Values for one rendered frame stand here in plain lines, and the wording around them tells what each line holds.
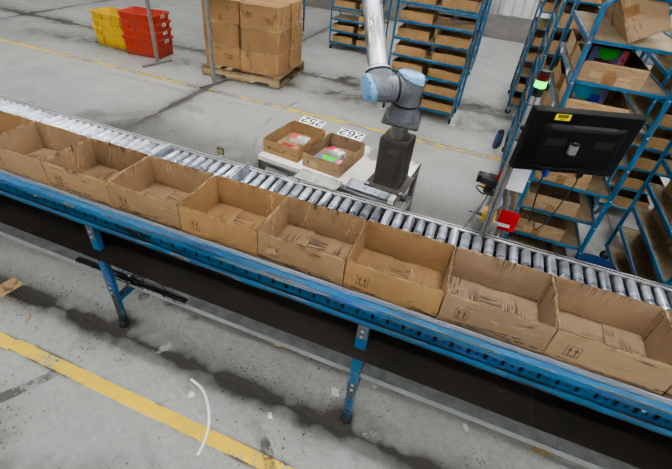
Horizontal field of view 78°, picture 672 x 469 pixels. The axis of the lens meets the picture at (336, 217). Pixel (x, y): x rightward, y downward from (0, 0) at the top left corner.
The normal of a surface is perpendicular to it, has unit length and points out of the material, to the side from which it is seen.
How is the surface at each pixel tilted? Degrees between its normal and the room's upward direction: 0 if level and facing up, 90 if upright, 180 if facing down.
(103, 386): 0
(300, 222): 89
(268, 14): 91
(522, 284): 90
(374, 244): 89
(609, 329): 1
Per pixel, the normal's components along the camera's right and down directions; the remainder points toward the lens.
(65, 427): 0.08, -0.80
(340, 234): -0.36, 0.53
